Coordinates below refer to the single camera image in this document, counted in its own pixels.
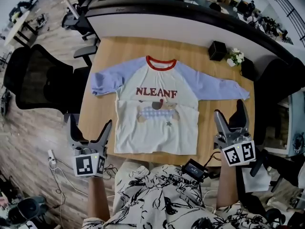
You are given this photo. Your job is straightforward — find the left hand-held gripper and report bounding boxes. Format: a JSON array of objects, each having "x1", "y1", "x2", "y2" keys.
[{"x1": 63, "y1": 113, "x2": 113, "y2": 177}]

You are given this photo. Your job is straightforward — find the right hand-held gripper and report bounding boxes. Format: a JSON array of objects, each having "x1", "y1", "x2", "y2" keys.
[{"x1": 213, "y1": 99, "x2": 256, "y2": 167}]

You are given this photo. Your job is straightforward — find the white and lilac raglan shirt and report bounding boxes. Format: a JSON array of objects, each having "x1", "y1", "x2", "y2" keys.
[{"x1": 91, "y1": 55, "x2": 250, "y2": 155}]

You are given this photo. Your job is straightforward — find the person's left forearm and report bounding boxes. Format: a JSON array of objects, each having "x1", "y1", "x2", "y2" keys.
[{"x1": 87, "y1": 175, "x2": 112, "y2": 221}]

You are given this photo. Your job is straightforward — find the person's right forearm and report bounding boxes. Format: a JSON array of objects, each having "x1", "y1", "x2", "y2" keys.
[{"x1": 215, "y1": 151, "x2": 240, "y2": 209}]

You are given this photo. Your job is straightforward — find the white power strip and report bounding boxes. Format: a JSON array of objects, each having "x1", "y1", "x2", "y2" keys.
[{"x1": 47, "y1": 149, "x2": 57, "y2": 169}]

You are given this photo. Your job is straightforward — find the black screen device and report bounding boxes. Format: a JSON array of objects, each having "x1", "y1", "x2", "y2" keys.
[{"x1": 181, "y1": 158, "x2": 210, "y2": 182}]

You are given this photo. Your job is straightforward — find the light blue desk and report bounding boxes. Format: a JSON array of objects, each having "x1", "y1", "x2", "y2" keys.
[{"x1": 287, "y1": 96, "x2": 305, "y2": 157}]

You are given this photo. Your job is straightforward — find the white paper sheet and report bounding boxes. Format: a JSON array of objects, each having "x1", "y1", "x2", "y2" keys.
[{"x1": 240, "y1": 161, "x2": 272, "y2": 193}]

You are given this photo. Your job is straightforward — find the black pouch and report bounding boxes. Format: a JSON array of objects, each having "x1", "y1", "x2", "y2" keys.
[{"x1": 240, "y1": 57, "x2": 257, "y2": 81}]

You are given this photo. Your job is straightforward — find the tall black office chair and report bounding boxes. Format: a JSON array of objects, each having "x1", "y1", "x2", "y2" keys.
[{"x1": 254, "y1": 57, "x2": 305, "y2": 150}]

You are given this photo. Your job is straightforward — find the low black office chair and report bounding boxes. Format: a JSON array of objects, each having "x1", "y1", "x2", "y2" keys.
[{"x1": 235, "y1": 149, "x2": 305, "y2": 224}]

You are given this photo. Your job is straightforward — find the white potted flower plant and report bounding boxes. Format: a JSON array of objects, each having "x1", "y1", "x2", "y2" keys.
[{"x1": 226, "y1": 48, "x2": 245, "y2": 68}]

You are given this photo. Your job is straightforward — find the black square pen holder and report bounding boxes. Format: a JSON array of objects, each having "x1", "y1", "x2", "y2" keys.
[{"x1": 208, "y1": 41, "x2": 227, "y2": 62}]

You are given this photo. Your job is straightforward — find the black mesh office chair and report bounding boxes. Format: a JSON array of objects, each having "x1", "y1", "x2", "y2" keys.
[{"x1": 3, "y1": 43, "x2": 98, "y2": 115}]

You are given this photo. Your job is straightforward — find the black floor device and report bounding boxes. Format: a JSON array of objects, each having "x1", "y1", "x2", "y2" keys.
[{"x1": 0, "y1": 89, "x2": 11, "y2": 117}]

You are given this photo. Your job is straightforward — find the person's black white patterned top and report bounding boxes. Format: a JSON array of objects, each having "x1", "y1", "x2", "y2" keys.
[{"x1": 82, "y1": 165, "x2": 279, "y2": 229}]

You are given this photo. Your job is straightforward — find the black office chair with headrest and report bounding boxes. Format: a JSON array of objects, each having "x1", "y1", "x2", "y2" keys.
[{"x1": 61, "y1": 0, "x2": 101, "y2": 42}]

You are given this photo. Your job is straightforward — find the white desk partition panel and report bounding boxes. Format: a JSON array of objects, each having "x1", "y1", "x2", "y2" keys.
[{"x1": 85, "y1": 0, "x2": 305, "y2": 64}]

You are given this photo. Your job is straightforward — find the round white table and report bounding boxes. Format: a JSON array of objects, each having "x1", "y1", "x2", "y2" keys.
[{"x1": 3, "y1": 10, "x2": 39, "y2": 47}]

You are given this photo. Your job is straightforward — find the small device with black cables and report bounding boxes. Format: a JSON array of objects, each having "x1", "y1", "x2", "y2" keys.
[{"x1": 292, "y1": 132, "x2": 305, "y2": 155}]

